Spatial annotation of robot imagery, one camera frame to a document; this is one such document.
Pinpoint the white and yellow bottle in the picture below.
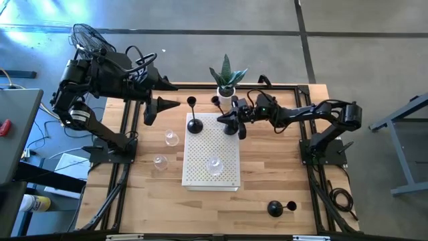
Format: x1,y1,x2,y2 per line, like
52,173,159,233
18,193,51,213

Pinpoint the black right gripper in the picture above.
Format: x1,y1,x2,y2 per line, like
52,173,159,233
216,95,257,125

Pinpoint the clear ribbed glass candle holder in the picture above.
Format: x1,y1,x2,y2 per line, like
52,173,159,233
152,153,169,171
205,155,224,177
164,129,181,147

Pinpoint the black floor fan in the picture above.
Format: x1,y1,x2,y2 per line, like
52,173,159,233
70,23,116,58

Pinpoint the coiled black cable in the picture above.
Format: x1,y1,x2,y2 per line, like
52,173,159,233
326,179,359,222

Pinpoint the grey side table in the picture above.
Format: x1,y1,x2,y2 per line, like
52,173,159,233
0,88,44,187

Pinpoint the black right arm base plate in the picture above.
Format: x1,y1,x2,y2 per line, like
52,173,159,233
299,139,348,167

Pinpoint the black metal candlestick holder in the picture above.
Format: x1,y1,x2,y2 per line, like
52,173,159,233
210,95,239,136
267,199,298,218
186,96,205,135

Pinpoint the blue-grey table frame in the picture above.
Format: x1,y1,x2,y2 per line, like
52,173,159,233
368,92,428,197

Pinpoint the black frame clamp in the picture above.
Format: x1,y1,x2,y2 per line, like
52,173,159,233
257,74,274,88

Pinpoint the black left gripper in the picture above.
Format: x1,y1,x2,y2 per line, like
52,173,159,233
140,65,182,114

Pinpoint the red handle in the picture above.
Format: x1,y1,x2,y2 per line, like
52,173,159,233
0,118,13,137

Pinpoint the white label strip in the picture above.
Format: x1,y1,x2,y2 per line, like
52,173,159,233
106,234,144,241
292,235,332,241

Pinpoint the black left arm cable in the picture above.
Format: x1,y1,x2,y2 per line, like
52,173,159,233
75,45,158,74

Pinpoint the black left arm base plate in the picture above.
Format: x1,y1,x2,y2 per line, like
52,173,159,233
82,137,138,165

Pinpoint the white paper sheet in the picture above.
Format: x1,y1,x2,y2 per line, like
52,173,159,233
53,152,90,181

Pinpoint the black floor bar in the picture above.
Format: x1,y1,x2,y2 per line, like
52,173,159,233
0,69,37,80

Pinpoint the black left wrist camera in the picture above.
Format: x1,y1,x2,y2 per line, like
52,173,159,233
142,99,158,127

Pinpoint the black desk frame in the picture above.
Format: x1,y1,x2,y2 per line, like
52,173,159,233
0,160,87,241

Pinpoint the snake plant in white pot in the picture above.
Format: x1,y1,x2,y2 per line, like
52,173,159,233
209,54,249,106

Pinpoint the black aluminium table frame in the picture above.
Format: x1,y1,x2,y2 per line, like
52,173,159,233
80,74,361,235

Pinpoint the white perforated metal shelf riser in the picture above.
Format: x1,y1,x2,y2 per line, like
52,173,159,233
181,112,241,192

